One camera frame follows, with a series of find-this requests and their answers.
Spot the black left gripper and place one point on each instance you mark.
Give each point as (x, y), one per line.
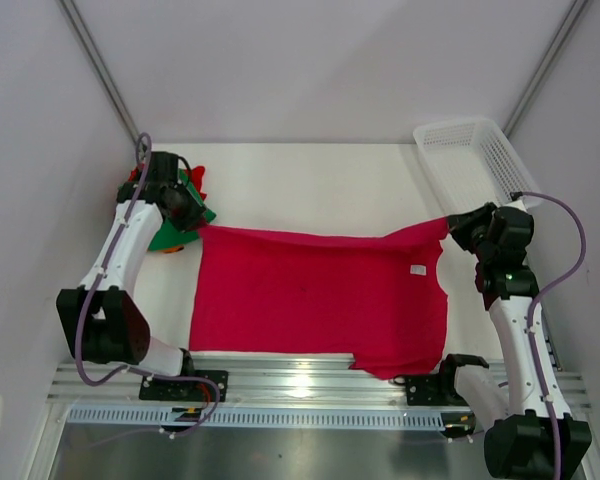
(195, 213)

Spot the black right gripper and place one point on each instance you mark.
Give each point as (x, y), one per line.
(466, 223)

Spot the crimson t shirt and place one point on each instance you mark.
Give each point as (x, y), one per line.
(377, 299)

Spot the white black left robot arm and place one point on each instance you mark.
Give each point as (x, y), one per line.
(101, 322)

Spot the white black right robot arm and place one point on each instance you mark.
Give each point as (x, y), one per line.
(529, 429)

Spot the red folded t shirt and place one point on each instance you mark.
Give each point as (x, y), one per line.
(193, 180)

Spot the white plastic basket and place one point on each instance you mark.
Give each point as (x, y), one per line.
(468, 162)

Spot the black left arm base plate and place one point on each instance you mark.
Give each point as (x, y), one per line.
(187, 391)

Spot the white slotted cable duct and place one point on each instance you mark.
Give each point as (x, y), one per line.
(261, 418)

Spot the aluminium front rail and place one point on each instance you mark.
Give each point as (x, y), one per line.
(255, 380)

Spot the left aluminium corner post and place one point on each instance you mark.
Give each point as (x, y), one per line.
(97, 62)

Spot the aluminium corner post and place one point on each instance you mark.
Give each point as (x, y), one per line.
(97, 62)
(551, 54)

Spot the right aluminium corner post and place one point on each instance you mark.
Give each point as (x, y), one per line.
(551, 54)

